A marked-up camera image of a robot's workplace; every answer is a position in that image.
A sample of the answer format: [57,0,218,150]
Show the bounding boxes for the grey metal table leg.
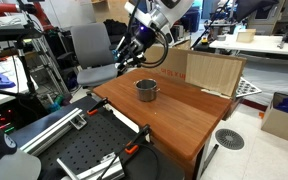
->
[199,142,220,176]

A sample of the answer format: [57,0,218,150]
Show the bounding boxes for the white dotted tray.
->
[235,76,263,99]

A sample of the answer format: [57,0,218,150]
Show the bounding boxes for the round metal floor drain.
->
[214,127,246,151]

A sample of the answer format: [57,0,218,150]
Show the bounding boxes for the grey office chair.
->
[69,22,119,89]

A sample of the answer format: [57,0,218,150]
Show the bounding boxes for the blue gloves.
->
[0,69,17,90]

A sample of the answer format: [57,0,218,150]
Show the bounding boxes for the thin black cable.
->
[135,142,162,180]

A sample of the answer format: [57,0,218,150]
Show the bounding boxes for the metal shelf cart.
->
[26,32,72,102]

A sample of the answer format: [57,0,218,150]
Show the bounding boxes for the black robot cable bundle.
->
[123,0,170,70]

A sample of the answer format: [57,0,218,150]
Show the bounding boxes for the brown cardboard box panel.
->
[143,44,248,101]

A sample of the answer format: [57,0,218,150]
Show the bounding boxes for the small steel pot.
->
[134,78,161,103]

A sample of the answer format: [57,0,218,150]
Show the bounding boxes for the black bag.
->
[102,18,129,38]

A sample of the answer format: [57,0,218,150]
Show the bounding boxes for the black orange bar clamp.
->
[86,96,110,117]
[96,123,152,180]

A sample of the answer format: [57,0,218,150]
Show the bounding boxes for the black camera tripod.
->
[0,37,39,102]

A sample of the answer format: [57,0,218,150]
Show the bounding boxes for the black control box with lights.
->
[0,105,22,135]

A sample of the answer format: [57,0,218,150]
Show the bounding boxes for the green blue bottles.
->
[48,94,65,113]

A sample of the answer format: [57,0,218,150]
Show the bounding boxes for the aluminium extrusion rail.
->
[19,107,89,157]
[56,151,126,180]

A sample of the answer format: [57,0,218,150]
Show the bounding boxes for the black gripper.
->
[118,31,157,73]

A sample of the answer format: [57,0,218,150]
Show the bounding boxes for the open cardboard box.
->
[260,91,288,146]

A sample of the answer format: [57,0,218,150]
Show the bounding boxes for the black stereo camera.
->
[0,24,44,43]

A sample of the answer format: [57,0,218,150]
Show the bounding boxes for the long white work table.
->
[209,33,288,58]

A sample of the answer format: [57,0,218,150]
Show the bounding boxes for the small light wooden box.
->
[235,28,257,44]

